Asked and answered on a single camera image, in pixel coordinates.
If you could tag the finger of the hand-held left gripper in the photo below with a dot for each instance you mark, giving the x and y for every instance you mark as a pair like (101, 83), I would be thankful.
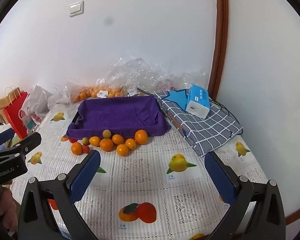
(2, 136)
(27, 142)

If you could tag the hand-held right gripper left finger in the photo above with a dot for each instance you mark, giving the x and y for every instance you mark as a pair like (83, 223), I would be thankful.
(86, 175)

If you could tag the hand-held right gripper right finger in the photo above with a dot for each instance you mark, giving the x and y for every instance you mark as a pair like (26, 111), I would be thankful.
(221, 180)

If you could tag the yellow-green plum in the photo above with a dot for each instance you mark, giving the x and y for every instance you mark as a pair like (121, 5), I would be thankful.
(84, 140)
(106, 133)

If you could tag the purple towel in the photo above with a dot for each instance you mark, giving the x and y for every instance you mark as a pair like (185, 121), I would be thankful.
(120, 115)

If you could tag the clear bag of red fruits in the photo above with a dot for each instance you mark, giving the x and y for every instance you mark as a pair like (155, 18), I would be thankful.
(165, 83)

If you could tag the person's left hand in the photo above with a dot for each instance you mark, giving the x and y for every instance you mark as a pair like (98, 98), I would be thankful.
(5, 205)

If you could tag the red paper bag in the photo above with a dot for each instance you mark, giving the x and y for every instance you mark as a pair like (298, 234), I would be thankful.
(15, 117)

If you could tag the white plastic bag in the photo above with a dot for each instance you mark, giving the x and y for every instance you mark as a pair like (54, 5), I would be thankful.
(37, 100)

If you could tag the pile of oranges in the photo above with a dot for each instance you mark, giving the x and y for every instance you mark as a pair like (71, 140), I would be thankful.
(122, 150)

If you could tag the grey checkered folded cloth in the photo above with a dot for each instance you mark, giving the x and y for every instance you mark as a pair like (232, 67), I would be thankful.
(202, 127)

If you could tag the crumpled clear plastic bag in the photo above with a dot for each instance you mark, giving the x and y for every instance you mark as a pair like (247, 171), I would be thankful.
(60, 96)

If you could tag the fruit print tablecloth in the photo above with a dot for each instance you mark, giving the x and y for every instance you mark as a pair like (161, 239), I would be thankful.
(145, 180)

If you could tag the blue tissue pack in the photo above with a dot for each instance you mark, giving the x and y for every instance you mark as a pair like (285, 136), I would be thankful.
(197, 100)

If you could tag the clear bag of small oranges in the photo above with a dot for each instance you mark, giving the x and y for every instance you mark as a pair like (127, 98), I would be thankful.
(100, 91)

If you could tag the clear bag with beige contents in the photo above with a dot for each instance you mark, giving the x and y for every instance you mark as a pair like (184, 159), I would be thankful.
(131, 91)

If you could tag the pile of clear plastic bags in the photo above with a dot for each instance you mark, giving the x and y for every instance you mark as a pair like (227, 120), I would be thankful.
(140, 72)

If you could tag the white light switch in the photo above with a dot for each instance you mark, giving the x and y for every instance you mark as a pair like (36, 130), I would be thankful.
(76, 8)

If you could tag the brown wooden door frame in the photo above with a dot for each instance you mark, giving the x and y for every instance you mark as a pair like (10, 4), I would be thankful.
(220, 30)

